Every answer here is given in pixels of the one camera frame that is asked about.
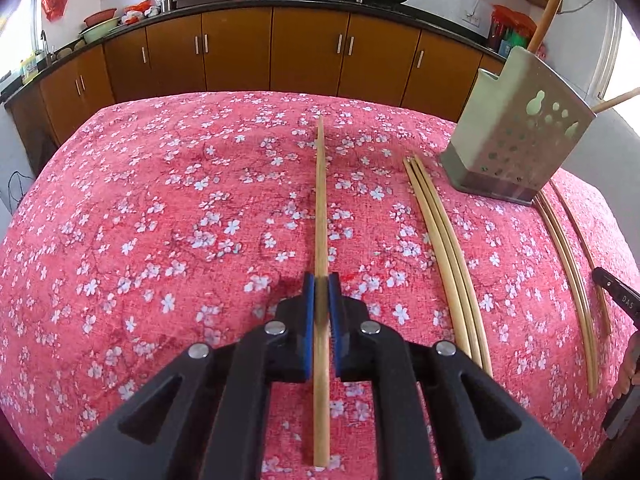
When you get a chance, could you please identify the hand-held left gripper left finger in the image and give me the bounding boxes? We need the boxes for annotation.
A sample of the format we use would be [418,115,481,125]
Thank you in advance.
[54,272,321,480]

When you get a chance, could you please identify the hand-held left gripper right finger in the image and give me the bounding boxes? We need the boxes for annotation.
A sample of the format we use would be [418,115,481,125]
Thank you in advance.
[327,272,583,480]

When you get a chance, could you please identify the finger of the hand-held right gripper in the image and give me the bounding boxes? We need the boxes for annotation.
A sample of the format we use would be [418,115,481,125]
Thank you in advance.
[592,267,640,323]

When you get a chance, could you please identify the grey perforated utensil holder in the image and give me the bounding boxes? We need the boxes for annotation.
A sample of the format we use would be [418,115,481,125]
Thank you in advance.
[440,44,598,206]

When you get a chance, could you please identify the person's right hand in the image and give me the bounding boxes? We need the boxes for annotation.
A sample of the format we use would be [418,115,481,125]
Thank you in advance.
[612,330,640,400]

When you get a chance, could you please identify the red floral tablecloth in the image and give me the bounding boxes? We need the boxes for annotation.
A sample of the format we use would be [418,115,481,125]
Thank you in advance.
[0,91,640,480]

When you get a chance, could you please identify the brown wooden base cabinets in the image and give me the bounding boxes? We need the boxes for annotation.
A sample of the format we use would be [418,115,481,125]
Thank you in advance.
[5,6,506,161]

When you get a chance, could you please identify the black kitchen countertop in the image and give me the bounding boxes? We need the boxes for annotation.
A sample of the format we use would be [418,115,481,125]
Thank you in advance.
[2,0,506,103]

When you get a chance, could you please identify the red and white plastic bag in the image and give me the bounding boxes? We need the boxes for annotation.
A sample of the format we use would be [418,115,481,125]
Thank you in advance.
[122,0,161,26]

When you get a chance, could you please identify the green basin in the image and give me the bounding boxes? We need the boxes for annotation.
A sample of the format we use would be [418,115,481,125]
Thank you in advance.
[79,17,123,43]

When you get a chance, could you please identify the red basin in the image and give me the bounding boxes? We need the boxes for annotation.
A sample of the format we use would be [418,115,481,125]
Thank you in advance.
[83,8,117,28]

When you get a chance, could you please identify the white window frame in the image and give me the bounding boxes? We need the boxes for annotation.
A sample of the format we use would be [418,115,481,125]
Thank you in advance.
[597,0,632,106]

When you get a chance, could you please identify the black cable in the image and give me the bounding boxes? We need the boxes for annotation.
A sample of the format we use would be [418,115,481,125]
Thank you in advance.
[6,170,36,213]

